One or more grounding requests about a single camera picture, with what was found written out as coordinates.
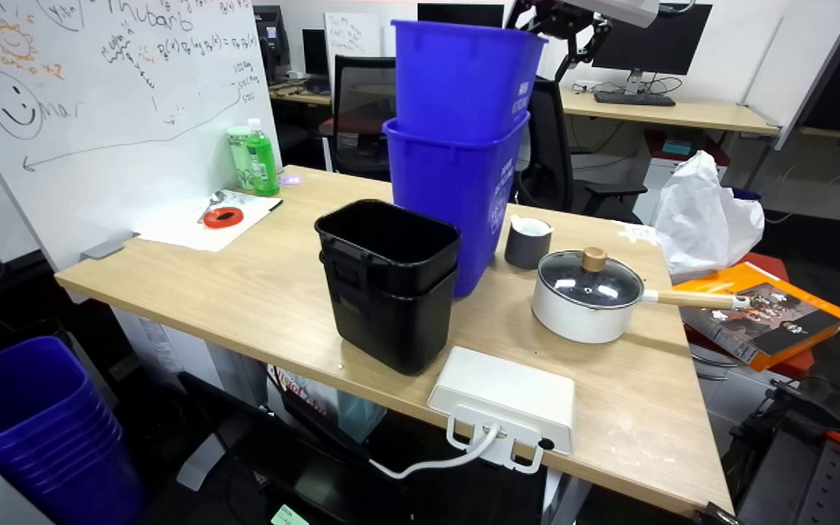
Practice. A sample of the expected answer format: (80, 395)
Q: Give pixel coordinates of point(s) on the blue recycling bin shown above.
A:
(462, 185)
(459, 78)

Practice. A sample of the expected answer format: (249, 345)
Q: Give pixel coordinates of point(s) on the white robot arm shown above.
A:
(582, 24)

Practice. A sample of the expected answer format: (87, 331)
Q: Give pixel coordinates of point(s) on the stack of blue bins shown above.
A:
(59, 440)

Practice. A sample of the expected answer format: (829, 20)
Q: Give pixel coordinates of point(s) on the black landfill bin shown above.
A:
(388, 281)

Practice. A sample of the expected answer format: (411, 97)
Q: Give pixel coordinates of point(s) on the grey cup with white lid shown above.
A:
(526, 243)

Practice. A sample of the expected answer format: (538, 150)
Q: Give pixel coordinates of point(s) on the black mesh office chair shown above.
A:
(363, 102)

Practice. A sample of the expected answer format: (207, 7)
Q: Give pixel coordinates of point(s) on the white power box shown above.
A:
(517, 411)

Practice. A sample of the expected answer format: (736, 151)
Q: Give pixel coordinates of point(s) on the white pot with glass lid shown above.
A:
(587, 294)

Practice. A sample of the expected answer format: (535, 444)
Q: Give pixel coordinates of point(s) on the dark grey office chair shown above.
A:
(548, 178)

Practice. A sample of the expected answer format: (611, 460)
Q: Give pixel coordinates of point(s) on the green soap bottle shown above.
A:
(252, 156)

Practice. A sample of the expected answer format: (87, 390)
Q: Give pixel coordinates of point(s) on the red tape roll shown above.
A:
(221, 217)

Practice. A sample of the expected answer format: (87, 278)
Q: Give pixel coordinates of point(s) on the wooden side desk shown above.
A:
(681, 115)

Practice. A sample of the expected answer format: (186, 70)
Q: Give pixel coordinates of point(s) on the white paper sheet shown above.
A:
(181, 223)

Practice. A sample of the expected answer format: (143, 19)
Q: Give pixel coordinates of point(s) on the far black monitor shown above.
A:
(462, 11)

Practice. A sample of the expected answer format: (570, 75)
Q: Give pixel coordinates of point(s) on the black keyboard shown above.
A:
(617, 97)

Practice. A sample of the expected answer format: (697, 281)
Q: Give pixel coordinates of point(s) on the white plastic bag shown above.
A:
(701, 223)

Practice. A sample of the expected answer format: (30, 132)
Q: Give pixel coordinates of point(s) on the whiteboard eraser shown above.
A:
(108, 245)

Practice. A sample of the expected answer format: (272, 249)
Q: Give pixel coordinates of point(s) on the black computer monitor right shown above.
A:
(662, 48)

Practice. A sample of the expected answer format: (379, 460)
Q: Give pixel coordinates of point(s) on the orange book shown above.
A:
(773, 326)

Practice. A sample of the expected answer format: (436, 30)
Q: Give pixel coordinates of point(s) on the large left whiteboard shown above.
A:
(118, 109)

